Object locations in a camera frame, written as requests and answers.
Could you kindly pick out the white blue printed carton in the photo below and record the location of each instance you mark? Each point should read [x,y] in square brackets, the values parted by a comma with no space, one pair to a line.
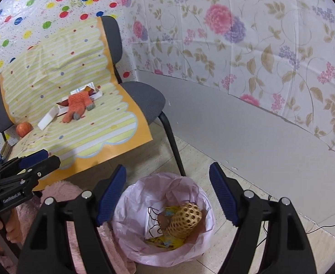
[81,89]

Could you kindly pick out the person's left hand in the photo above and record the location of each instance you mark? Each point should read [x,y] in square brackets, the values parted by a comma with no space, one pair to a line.
[13,225]

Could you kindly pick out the grey fabric chair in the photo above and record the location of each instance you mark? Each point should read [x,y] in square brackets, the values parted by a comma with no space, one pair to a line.
[144,97]

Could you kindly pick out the balloon print wall sheet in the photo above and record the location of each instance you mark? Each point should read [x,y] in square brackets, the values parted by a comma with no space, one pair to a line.
[41,5]

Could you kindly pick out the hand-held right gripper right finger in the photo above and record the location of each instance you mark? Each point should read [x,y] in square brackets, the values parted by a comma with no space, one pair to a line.
[223,194]

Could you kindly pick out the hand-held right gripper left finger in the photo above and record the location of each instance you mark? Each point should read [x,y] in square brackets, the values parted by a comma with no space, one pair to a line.
[113,194]

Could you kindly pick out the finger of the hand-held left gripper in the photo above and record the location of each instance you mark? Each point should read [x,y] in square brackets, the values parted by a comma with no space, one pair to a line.
[33,158]
[49,165]

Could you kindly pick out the stack of cards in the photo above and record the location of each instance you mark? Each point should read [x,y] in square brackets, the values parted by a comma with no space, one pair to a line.
[6,149]

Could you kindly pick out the floral plastic wall sheet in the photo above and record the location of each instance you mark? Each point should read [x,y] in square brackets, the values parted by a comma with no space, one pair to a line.
[241,34]

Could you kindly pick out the yellow striped dotted mat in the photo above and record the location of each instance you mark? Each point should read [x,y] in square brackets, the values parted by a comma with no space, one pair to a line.
[70,62]

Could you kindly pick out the pink fluffy pants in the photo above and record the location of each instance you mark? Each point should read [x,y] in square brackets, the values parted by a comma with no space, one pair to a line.
[67,188]

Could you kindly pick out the red apple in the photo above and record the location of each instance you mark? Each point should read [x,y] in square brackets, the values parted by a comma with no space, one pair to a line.
[23,130]

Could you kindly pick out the pink lined trash bin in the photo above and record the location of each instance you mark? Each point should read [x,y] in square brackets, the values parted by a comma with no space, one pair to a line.
[144,194]

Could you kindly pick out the white cardboard box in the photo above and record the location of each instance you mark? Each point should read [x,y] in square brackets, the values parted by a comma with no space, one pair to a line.
[47,120]

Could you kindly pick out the beige foam fruit net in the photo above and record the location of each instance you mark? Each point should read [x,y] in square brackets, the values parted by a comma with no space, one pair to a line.
[184,217]

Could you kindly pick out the orange plush toy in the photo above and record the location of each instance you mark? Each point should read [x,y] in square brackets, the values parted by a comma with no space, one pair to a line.
[77,104]

